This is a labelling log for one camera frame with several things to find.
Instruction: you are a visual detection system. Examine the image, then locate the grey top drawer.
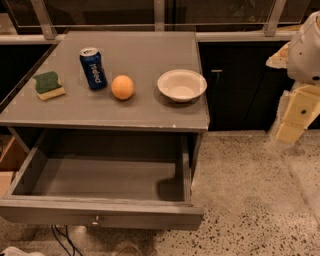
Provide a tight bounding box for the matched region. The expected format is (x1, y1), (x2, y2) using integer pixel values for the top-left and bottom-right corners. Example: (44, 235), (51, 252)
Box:
(0, 129), (203, 230)

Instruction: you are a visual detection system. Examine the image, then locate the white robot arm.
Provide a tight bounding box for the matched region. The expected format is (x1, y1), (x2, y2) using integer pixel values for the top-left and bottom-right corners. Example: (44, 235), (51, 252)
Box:
(266, 11), (320, 144)

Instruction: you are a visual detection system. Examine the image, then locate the black low cabinet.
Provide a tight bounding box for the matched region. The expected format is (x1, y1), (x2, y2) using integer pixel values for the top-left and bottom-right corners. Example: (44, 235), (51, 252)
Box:
(197, 40), (320, 132)

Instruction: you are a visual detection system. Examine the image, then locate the white bowl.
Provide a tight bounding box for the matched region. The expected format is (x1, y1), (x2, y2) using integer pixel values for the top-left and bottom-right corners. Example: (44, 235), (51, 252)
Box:
(157, 69), (207, 102)

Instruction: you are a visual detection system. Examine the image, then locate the orange fruit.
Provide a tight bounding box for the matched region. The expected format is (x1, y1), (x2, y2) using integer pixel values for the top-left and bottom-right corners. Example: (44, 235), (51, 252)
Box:
(111, 75), (134, 100)

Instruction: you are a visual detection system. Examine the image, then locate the blue Pepsi can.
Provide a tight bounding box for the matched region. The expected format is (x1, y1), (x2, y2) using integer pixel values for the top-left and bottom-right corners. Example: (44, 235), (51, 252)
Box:
(79, 47), (107, 90)

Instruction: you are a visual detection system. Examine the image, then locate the brown shoe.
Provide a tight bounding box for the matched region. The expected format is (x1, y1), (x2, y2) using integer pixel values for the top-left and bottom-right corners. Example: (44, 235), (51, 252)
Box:
(113, 243), (142, 256)

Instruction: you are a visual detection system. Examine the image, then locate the green yellow sponge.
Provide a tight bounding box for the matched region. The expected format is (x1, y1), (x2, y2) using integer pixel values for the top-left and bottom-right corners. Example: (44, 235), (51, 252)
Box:
(32, 71), (65, 101)

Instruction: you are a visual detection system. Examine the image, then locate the metal glass railing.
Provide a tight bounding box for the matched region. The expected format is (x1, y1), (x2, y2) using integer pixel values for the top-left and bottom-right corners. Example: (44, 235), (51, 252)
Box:
(0, 0), (320, 45)

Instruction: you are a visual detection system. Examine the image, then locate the white shoe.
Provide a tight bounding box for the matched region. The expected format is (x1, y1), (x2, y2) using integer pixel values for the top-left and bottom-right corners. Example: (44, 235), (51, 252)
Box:
(0, 246), (45, 256)

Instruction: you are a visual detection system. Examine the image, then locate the blue cable on floor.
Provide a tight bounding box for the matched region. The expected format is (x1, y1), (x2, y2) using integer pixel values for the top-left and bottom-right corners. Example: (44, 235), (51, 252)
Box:
(50, 225), (84, 256)

